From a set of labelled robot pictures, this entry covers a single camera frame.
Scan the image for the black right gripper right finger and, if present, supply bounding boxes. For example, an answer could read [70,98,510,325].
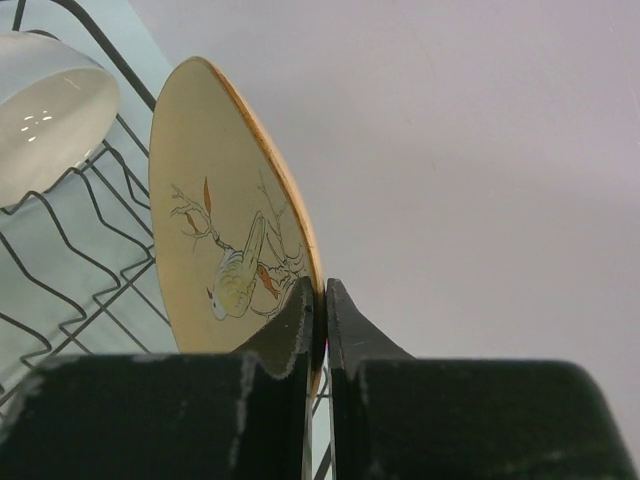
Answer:
[326,279,639,479]

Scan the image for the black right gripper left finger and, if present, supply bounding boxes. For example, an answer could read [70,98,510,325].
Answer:
[1,277,314,479]

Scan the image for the beige bird pattern plate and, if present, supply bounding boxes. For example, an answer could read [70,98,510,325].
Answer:
[148,56,325,379]

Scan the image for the dark wire dish rack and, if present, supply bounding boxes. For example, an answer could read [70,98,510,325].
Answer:
[0,0,336,480]

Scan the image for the white bowl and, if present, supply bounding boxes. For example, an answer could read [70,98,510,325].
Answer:
[1,31,120,207]

